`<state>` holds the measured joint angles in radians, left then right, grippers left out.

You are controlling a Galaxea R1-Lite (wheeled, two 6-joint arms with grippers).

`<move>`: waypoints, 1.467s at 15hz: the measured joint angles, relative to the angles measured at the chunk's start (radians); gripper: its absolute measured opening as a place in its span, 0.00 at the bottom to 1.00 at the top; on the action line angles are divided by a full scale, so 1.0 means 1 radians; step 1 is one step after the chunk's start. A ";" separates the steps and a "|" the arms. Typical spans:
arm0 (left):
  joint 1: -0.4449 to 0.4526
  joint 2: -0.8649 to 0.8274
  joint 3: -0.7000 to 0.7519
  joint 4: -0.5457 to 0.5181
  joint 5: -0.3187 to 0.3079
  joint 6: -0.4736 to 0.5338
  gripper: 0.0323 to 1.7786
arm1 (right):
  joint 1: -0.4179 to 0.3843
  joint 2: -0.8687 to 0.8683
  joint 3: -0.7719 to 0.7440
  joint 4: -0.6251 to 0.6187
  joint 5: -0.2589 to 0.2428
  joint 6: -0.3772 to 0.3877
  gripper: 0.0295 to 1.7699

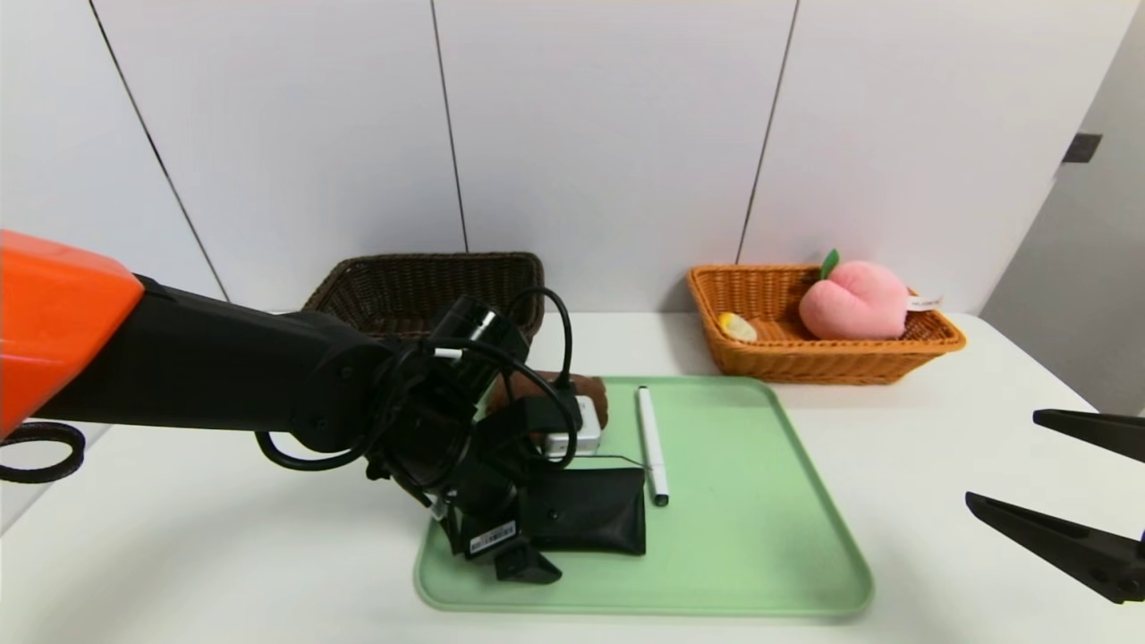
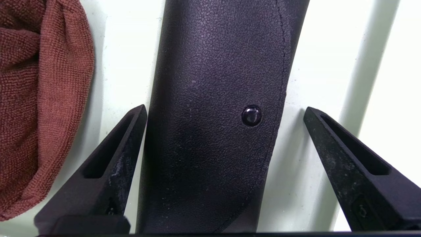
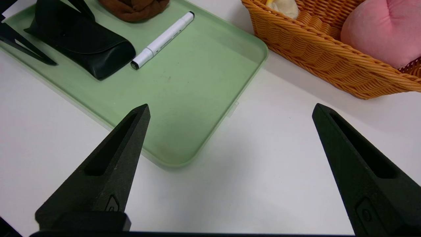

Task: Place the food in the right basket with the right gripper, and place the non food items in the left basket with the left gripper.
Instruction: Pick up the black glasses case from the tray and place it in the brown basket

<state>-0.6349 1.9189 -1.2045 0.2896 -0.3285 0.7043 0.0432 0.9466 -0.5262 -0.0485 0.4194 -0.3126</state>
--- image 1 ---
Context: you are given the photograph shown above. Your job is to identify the black left wrist camera cable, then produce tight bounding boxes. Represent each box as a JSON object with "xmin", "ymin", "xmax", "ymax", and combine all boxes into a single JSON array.
[{"xmin": 255, "ymin": 286, "xmax": 582, "ymax": 472}]

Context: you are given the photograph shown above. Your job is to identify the light green plastic tray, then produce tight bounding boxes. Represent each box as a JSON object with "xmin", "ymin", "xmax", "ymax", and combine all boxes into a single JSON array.
[{"xmin": 413, "ymin": 375, "xmax": 875, "ymax": 618}]

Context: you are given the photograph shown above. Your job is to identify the white marker pen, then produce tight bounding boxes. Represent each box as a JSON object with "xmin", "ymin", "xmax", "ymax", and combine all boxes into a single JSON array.
[{"xmin": 636, "ymin": 386, "xmax": 670, "ymax": 508}]

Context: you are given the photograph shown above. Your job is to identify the pink plush peach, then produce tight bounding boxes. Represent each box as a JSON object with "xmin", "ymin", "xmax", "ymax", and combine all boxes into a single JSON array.
[{"xmin": 799, "ymin": 250, "xmax": 946, "ymax": 342}]

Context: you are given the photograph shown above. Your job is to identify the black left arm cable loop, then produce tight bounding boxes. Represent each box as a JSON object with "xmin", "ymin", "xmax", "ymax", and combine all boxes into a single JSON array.
[{"xmin": 0, "ymin": 422, "xmax": 86, "ymax": 484}]

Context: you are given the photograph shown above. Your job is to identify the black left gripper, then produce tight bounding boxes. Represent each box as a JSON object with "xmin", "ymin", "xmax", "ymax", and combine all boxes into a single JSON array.
[{"xmin": 455, "ymin": 471, "xmax": 563, "ymax": 584}]

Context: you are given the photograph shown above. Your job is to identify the black leather snap pouch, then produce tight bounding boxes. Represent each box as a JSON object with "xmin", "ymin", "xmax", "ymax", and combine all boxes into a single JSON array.
[{"xmin": 523, "ymin": 467, "xmax": 648, "ymax": 555}]

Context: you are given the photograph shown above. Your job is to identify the orange wicker basket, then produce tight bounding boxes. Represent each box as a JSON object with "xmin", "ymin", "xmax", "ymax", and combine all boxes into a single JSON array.
[{"xmin": 687, "ymin": 263, "xmax": 969, "ymax": 386}]

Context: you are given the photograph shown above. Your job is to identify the dark brown wicker basket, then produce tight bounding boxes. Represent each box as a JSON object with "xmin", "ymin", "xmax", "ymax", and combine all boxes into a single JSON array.
[{"xmin": 302, "ymin": 252, "xmax": 546, "ymax": 345}]

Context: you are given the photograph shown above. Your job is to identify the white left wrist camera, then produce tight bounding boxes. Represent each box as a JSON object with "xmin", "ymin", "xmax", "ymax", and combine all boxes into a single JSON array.
[{"xmin": 479, "ymin": 394, "xmax": 603, "ymax": 466}]

